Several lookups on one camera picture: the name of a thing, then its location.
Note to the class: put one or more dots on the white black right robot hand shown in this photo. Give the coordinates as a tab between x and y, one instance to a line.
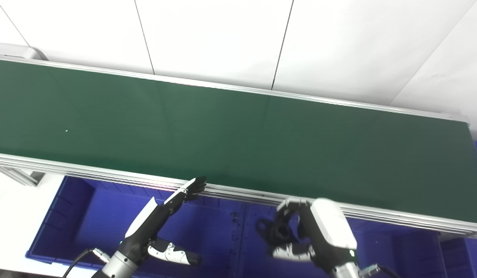
329	227

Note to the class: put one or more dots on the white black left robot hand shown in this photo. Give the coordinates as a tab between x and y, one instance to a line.
145	227

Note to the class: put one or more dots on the black flanged machine part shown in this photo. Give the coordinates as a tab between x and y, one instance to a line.
279	233

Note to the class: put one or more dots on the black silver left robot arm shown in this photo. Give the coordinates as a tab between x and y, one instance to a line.
118	266

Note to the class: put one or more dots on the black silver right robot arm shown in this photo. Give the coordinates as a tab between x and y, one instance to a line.
344	271

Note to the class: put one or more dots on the green conveyor belt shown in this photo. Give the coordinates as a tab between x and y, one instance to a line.
107	175
223	139

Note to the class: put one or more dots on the aluminium conveyor leg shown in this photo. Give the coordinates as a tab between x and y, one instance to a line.
18	177

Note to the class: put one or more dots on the grey conveyor end housing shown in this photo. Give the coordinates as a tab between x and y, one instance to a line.
14	51

